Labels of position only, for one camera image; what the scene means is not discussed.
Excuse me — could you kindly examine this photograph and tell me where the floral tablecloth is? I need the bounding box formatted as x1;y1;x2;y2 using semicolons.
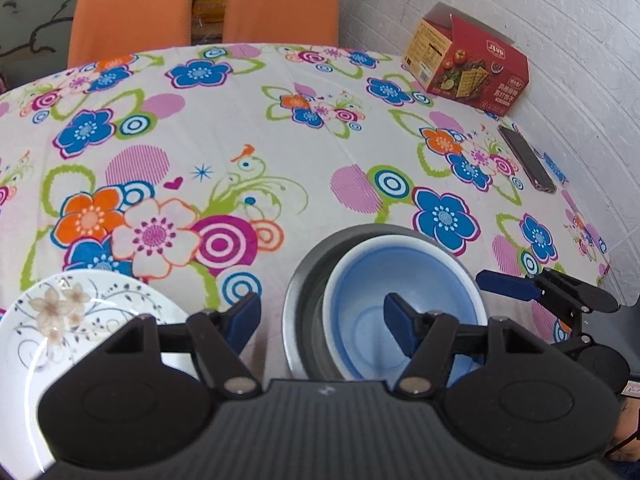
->
0;42;613;480

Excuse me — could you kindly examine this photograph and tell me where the small white floral plate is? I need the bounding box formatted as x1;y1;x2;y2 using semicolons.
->
0;269;193;478

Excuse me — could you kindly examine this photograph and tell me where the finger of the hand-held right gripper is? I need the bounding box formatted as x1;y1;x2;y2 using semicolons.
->
476;267;621;321

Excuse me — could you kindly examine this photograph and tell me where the translucent blue plastic bowl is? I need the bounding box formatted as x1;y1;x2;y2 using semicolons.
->
330;249;483;381

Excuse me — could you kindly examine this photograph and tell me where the red cracker box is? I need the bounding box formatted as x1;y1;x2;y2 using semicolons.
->
404;2;530;115

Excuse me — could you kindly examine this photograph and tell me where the orange chair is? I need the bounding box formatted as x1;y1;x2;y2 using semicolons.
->
222;0;340;45
67;0;193;68

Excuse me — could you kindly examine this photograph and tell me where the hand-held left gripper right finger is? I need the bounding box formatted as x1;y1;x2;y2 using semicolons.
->
383;292;551;397

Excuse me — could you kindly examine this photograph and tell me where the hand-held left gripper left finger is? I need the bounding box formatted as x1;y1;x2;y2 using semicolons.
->
102;292;263;397

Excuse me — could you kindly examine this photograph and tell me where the white plastic bowl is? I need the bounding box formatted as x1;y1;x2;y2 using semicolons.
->
321;240;488;381

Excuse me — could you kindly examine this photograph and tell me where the dark smartphone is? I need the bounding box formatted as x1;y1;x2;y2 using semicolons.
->
497;125;557;195

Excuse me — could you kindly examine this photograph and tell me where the stainless steel bowl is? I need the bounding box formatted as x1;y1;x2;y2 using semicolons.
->
281;225;441;378

